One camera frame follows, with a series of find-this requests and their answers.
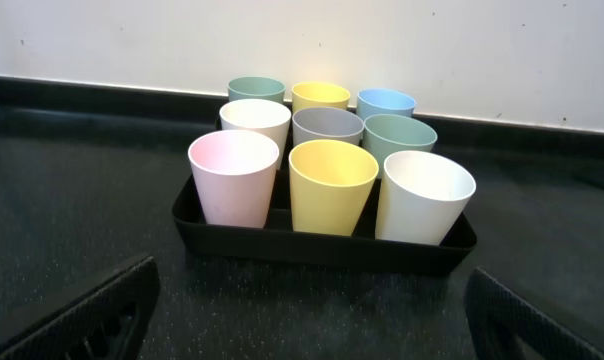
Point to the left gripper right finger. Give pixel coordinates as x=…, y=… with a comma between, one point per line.
x=512, y=325

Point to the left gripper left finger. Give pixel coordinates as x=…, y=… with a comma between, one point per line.
x=92, y=310

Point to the white cup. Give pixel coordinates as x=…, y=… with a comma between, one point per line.
x=254, y=117
x=417, y=205

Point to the pink cup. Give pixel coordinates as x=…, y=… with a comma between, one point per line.
x=232, y=185

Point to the yellow cup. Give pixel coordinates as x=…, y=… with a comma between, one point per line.
x=320, y=96
x=327, y=200

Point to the black tray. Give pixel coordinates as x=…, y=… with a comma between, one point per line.
x=322, y=250

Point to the green cup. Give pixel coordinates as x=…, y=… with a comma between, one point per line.
x=256, y=89
x=399, y=135

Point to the blue cup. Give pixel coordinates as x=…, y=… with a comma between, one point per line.
x=385, y=102

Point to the grey cup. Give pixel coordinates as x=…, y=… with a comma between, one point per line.
x=327, y=125

